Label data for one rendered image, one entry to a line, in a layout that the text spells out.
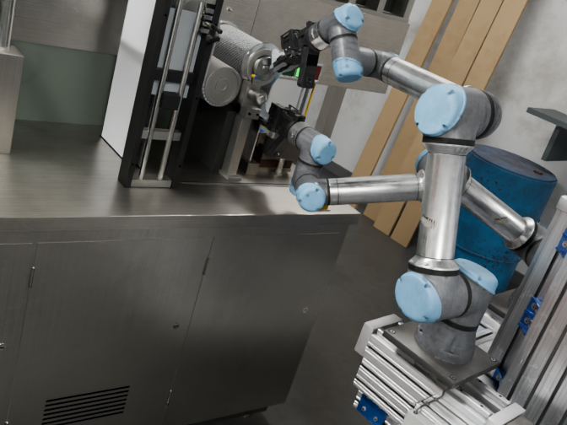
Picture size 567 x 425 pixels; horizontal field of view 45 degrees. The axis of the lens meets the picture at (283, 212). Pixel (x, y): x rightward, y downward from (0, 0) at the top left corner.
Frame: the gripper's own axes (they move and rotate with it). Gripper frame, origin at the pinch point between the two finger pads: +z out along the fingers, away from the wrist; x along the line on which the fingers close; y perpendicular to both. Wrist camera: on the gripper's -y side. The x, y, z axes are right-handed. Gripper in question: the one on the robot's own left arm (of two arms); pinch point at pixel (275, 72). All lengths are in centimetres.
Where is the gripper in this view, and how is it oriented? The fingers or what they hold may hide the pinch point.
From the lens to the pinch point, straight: 208.9
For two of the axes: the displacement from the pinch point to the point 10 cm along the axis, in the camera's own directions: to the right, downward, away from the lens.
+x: -7.8, 0.1, -6.2
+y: -1.4, -9.8, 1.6
